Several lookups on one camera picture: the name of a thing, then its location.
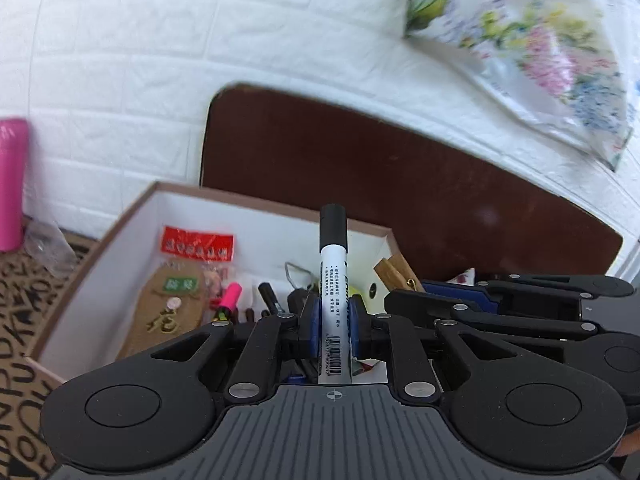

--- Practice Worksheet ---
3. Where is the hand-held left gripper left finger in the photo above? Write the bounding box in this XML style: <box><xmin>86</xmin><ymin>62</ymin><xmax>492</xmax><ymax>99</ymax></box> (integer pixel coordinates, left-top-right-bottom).
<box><xmin>150</xmin><ymin>294</ymin><xmax>321</xmax><ymax>406</ymax></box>

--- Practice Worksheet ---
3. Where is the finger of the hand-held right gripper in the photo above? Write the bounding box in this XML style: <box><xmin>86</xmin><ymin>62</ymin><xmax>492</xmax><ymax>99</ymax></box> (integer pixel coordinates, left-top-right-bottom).
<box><xmin>422</xmin><ymin>274</ymin><xmax>636</xmax><ymax>313</ymax></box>
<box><xmin>385</xmin><ymin>290</ymin><xmax>598</xmax><ymax>342</ymax></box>

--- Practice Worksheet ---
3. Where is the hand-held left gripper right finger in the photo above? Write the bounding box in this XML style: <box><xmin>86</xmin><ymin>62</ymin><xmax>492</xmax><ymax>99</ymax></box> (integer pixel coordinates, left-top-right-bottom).
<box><xmin>349</xmin><ymin>294</ymin><xmax>496</xmax><ymax>406</ymax></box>

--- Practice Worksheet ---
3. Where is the black and white marker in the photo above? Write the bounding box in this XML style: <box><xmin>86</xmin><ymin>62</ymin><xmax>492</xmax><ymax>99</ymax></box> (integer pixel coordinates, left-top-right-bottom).
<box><xmin>318</xmin><ymin>203</ymin><xmax>353</xmax><ymax>386</ymax></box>

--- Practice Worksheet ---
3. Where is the white-lined cardboard box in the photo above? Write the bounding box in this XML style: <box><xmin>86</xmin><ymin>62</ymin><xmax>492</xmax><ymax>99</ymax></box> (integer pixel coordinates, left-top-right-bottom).
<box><xmin>25</xmin><ymin>181</ymin><xmax>401</xmax><ymax>386</ymax></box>

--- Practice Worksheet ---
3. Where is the black pen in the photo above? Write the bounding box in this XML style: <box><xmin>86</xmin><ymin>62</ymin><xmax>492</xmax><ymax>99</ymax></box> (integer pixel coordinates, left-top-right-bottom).
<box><xmin>257</xmin><ymin>282</ymin><xmax>281</xmax><ymax>316</ymax></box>

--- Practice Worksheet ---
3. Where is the metal binder clip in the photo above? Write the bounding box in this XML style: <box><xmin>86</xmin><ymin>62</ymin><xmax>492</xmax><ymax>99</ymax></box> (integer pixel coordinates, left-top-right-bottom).
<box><xmin>284</xmin><ymin>260</ymin><xmax>321</xmax><ymax>293</ymax></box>

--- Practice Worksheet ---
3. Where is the wooden clothespin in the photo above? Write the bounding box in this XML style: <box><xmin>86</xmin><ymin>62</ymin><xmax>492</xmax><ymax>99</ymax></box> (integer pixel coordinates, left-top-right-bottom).
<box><xmin>373</xmin><ymin>254</ymin><xmax>426</xmax><ymax>293</ymax></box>

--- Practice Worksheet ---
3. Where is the pink highlighter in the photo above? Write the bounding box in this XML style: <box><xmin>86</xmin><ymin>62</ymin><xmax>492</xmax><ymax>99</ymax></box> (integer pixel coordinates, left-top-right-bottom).
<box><xmin>215</xmin><ymin>282</ymin><xmax>243</xmax><ymax>323</ymax></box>

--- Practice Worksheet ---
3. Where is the brown insole packet red header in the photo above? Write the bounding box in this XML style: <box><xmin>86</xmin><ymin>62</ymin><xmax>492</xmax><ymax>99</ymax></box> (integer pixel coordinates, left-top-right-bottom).
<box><xmin>116</xmin><ymin>225</ymin><xmax>237</xmax><ymax>361</ymax></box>

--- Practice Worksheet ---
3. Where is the dark brown headboard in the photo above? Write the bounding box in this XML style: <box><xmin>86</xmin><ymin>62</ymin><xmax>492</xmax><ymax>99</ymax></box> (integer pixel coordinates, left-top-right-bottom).
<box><xmin>199</xmin><ymin>83</ymin><xmax>624</xmax><ymax>281</ymax></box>

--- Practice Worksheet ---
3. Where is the floral plastic bag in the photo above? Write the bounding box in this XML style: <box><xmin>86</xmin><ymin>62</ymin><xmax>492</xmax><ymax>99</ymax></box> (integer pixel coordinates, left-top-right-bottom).
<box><xmin>402</xmin><ymin>0</ymin><xmax>640</xmax><ymax>173</ymax></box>

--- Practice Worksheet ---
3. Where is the clear plastic wrap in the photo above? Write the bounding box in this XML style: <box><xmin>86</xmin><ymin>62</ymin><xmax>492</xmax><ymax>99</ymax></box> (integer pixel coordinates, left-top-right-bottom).
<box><xmin>22</xmin><ymin>220</ymin><xmax>78</xmax><ymax>276</ymax></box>

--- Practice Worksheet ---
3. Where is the letter-print cloth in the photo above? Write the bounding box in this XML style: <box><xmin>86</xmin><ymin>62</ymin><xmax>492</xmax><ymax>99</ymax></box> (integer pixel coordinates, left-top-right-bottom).
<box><xmin>0</xmin><ymin>230</ymin><xmax>101</xmax><ymax>480</ymax></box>

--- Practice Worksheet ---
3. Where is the pink bottle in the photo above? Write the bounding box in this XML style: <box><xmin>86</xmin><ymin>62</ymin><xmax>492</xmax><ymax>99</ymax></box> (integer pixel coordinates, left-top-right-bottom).
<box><xmin>0</xmin><ymin>118</ymin><xmax>30</xmax><ymax>252</ymax></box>

